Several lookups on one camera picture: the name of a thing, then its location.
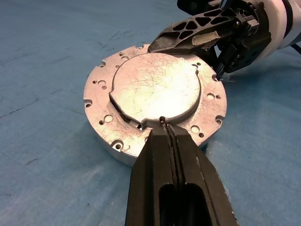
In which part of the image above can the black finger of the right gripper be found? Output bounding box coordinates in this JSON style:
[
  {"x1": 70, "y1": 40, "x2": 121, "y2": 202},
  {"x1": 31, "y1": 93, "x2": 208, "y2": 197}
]
[
  {"x1": 176, "y1": 0, "x2": 213, "y2": 12},
  {"x1": 149, "y1": 6, "x2": 241, "y2": 54}
]

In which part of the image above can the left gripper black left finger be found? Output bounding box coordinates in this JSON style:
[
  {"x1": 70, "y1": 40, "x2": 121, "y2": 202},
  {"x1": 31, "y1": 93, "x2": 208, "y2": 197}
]
[{"x1": 124, "y1": 123, "x2": 183, "y2": 226}]

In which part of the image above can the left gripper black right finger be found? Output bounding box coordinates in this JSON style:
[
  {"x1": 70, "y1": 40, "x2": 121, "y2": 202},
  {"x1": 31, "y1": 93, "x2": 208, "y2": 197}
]
[{"x1": 167, "y1": 124, "x2": 241, "y2": 226}]

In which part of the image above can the round notched motor lid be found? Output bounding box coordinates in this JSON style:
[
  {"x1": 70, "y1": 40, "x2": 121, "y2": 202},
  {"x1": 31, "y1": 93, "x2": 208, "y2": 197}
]
[{"x1": 82, "y1": 43, "x2": 228, "y2": 153}]

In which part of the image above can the blue plastic table cover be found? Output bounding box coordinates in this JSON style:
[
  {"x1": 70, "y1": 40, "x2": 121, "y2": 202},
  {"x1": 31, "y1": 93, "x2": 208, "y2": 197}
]
[{"x1": 0, "y1": 0, "x2": 301, "y2": 226}]

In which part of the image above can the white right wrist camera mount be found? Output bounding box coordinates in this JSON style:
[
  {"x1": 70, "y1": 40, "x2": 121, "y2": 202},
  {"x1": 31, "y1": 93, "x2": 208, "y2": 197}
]
[{"x1": 256, "y1": 0, "x2": 301, "y2": 63}]

